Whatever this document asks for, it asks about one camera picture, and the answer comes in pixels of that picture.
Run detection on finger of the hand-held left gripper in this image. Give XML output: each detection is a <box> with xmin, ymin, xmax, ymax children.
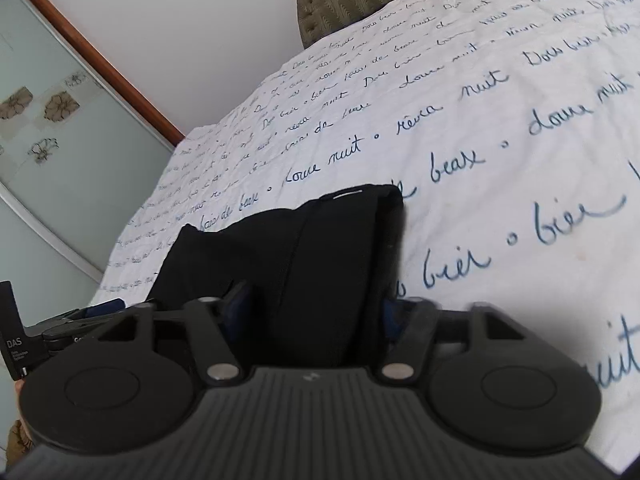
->
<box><xmin>42</xmin><ymin>298</ymin><xmax>127</xmax><ymax>352</ymax></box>

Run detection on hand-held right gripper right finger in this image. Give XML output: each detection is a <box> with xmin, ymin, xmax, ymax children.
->
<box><xmin>376</xmin><ymin>296</ymin><xmax>527</xmax><ymax>387</ymax></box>

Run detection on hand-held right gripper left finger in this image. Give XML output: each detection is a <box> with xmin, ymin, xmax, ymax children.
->
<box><xmin>106</xmin><ymin>280</ymin><xmax>252</xmax><ymax>387</ymax></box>

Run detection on black pants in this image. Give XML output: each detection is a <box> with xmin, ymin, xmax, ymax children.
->
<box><xmin>147</xmin><ymin>184</ymin><xmax>407</xmax><ymax>370</ymax></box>

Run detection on frosted flower-print wardrobe door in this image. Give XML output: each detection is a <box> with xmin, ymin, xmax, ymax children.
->
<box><xmin>0</xmin><ymin>0</ymin><xmax>177</xmax><ymax>287</ymax></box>

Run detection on white script-printed bedsheet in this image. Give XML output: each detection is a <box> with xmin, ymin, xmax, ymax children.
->
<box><xmin>94</xmin><ymin>0</ymin><xmax>640</xmax><ymax>477</ymax></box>

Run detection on brown wooden wardrobe frame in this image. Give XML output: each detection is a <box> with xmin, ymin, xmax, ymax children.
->
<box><xmin>19</xmin><ymin>0</ymin><xmax>187</xmax><ymax>149</ymax></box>

